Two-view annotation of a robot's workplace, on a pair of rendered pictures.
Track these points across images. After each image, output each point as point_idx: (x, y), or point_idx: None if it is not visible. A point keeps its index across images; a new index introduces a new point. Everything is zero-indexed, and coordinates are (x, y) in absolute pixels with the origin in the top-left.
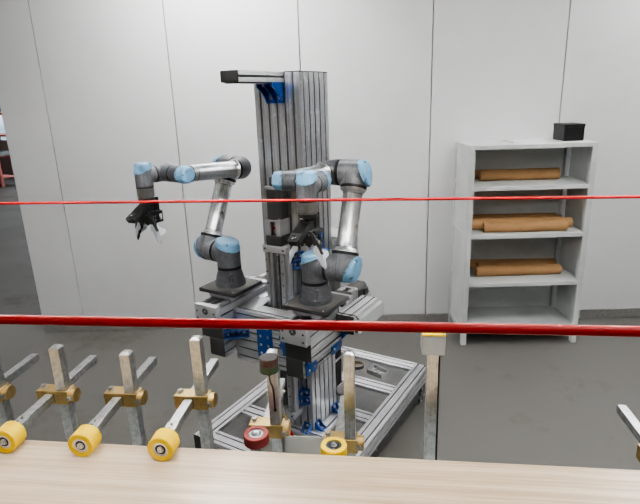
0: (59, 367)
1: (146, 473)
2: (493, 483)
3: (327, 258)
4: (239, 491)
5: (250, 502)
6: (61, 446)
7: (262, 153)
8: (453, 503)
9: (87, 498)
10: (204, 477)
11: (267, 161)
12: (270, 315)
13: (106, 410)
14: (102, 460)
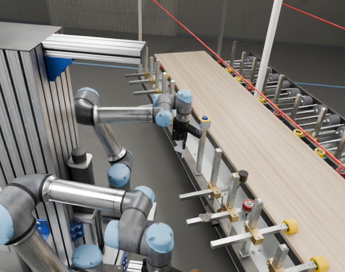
0: None
1: (302, 231)
2: (225, 138)
3: (125, 163)
4: (281, 195)
5: (283, 189)
6: None
7: (53, 144)
8: (241, 145)
9: (331, 243)
10: (285, 209)
11: (57, 148)
12: None
13: (298, 267)
14: (314, 255)
